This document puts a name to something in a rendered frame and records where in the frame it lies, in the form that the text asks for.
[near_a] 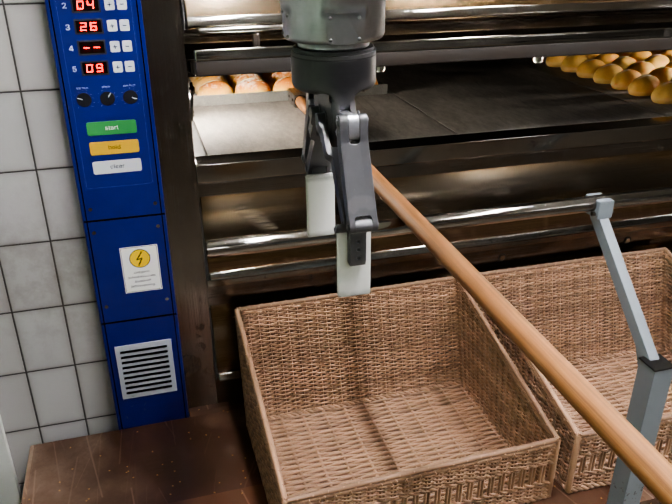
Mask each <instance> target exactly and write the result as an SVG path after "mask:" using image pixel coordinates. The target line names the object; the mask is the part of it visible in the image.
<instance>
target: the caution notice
mask: <svg viewBox="0 0 672 504"><path fill-rule="evenodd" d="M119 251H120V258H121V264H122V271H123V278H124V284H125V291H126V294H127V293H134V292H142V291H149V290H157V289H163V288H162V280H161V272H160V264H159V256H158V248H157V244H152V245H144V246H135V247H126V248H119Z"/></svg>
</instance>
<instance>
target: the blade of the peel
mask: <svg viewBox="0 0 672 504"><path fill-rule="evenodd" d="M377 81H378V80H377ZM387 87H388V84H386V83H383V82H381V81H378V85H374V86H373V87H372V88H371V89H369V90H367V91H364V92H363V91H361V92H359V93H358V94H356V96H364V95H379V94H387ZM273 101H288V92H287V90H283V91H267V92H251V93H235V92H234V94H219V95H203V96H197V94H196V92H195V93H194V107H198V106H213V105H228V104H243V103H258V102H273Z"/></svg>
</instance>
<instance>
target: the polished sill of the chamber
mask: <svg viewBox="0 0 672 504"><path fill-rule="evenodd" d="M661 139H672V116H669V117H657V118H645V119H634V120H622V121H610V122H599V123H587V124H575V125H564V126H552V127H541V128H529V129H517V130H506V131H494V132H482V133H471V134H459V135H447V136H436V137H424V138H412V139H401V140H389V141H377V142H369V150H370V159H371V164H372V165H373V166H374V167H379V166H389V165H400V164H410V163H420V162H431V161H441V160H452V159H462V158H473V157H483V156H494V155H504V154H515V153H525V152H536V151H546V150H557V149H567V148H578V147H588V146H599V145H609V144H620V143H630V142H641V141H651V140H661ZM301 155H302V148H296V149H284V150H273V151H261V152H249V153H238V154H226V155H214V156H203V157H195V166H196V176H197V183H198V184H200V183H211V182H221V181H232V180H242V179H253V178H263V177H274V176H284V175H295V174H305V173H306V171H305V164H306V163H303V160H302V159H301Z"/></svg>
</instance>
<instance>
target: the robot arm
mask: <svg viewBox="0 0 672 504"><path fill-rule="evenodd" d="M280 4H281V9H282V10H281V14H282V25H283V31H282V35H284V37H285V39H286V40H288V41H291V42H295V43H296V44H295V45H293V48H291V74H292V84H293V86H294V87H295V88H296V89H297V90H299V91H302V92H305V93H306V111H305V123H304V136H303V148H302V155H301V159H302V160H303V163H306V164H305V171H306V173H307V174H308V175H306V208H307V235H308V237H317V236H326V235H334V234H336V237H337V295H338V296H339V297H348V296H355V295H363V294H369V293H370V263H371V232H372V231H377V230H378V228H379V227H378V226H379V223H378V218H377V210H376V201H375V193H374V184H373V176H372V167H371V159H370V150H369V141H368V122H369V119H368V117H367V114H366V113H360V111H359V110H356V106H355V101H354V99H355V96H356V94H358V93H359V92H361V91H363V92H364V91H367V90H369V89H371V88H372V87H373V86H374V85H375V83H376V47H374V45H373V44H372V43H370V42H372V41H375V40H378V39H380V38H382V37H383V35H384V33H385V0H280ZM352 141H353V142H352ZM327 172H330V173H327ZM335 191H336V197H337V203H338V209H339V214H340V220H341V224H336V226H335ZM359 216H362V217H359Z"/></svg>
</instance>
